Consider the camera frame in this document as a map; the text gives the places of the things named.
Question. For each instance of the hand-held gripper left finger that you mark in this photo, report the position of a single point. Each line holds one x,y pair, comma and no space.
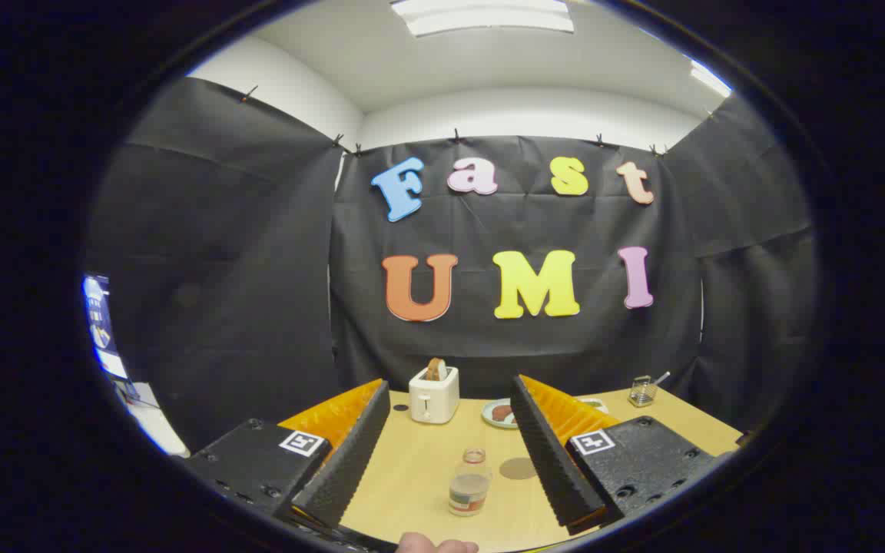
350,461

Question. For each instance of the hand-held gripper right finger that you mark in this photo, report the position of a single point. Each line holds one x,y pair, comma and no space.
550,461

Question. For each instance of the round brown coaster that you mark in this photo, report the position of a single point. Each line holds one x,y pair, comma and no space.
518,468

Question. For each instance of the clear plastic juice bottle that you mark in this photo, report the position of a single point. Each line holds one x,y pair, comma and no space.
469,488

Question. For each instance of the brown food on plate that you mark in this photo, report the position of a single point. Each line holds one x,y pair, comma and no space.
504,414

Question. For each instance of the wooden table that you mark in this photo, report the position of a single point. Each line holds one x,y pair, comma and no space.
419,476

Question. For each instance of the white divided snack tray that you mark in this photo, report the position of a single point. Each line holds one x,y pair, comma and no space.
594,404

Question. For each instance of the pale green plate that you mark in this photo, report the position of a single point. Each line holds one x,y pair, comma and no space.
488,415

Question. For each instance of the white toaster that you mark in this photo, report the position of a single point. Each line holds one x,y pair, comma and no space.
433,399

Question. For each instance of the bread slice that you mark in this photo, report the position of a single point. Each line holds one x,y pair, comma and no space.
435,370

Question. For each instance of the black backdrop cloth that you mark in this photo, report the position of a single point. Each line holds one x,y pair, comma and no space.
258,307

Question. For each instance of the blue printed board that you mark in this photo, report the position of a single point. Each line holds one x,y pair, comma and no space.
98,315

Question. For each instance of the small ceiling light panel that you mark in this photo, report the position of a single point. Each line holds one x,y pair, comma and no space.
708,78

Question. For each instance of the large ceiling light panel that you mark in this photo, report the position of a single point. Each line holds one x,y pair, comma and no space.
481,17

